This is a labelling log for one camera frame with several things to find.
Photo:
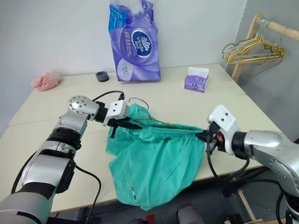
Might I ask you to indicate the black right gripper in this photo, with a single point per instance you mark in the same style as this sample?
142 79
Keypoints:
213 137

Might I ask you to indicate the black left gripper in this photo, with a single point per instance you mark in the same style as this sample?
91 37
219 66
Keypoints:
119 121

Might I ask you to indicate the green shorts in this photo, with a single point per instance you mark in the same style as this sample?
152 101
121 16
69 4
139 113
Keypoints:
154 158

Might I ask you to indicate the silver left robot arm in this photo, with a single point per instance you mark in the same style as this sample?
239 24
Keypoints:
46 168

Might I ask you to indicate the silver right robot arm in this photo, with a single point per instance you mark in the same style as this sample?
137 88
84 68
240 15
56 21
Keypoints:
275 154

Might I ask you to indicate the small purple tissue pack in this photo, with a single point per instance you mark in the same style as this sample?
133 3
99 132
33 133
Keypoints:
195 82

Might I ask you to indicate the dark rounded shape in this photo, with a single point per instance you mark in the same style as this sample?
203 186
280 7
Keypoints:
190 214

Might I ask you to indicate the purple Vinda tissue multipack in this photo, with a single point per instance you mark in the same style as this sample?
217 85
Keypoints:
137 44

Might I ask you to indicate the pink crumpled cloth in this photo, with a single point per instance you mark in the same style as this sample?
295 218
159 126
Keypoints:
46 81

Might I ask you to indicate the small red object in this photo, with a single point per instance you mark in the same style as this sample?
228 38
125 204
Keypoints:
151 219

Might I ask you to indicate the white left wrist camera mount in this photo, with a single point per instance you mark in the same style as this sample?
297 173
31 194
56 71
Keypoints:
118 109

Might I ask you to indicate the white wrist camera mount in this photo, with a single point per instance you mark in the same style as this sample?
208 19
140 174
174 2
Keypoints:
118 109
224 119

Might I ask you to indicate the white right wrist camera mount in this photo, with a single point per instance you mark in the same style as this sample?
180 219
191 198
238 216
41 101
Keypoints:
224 119

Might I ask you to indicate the black table frame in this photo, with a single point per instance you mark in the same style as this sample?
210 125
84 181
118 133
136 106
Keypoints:
243 186

